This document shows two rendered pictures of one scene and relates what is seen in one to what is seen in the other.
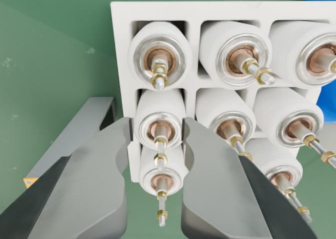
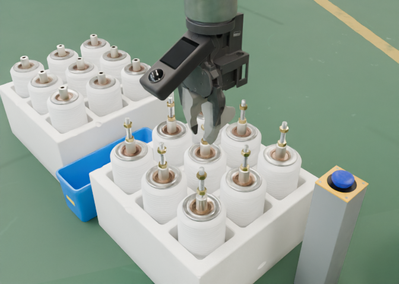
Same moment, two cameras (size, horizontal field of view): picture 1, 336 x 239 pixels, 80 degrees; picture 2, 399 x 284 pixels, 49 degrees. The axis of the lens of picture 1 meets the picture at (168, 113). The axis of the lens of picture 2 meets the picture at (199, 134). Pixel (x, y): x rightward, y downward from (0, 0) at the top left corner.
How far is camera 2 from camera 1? 0.64 m
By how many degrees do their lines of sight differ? 38
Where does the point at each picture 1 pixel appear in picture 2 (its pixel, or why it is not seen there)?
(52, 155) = (333, 217)
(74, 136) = (320, 233)
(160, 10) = (176, 248)
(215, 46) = (167, 192)
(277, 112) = (173, 145)
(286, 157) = not seen: hidden behind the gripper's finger
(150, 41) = (195, 217)
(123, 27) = (207, 261)
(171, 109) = (223, 185)
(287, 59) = (143, 163)
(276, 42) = (138, 181)
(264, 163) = not seen: hidden behind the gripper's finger
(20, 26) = not seen: outside the picture
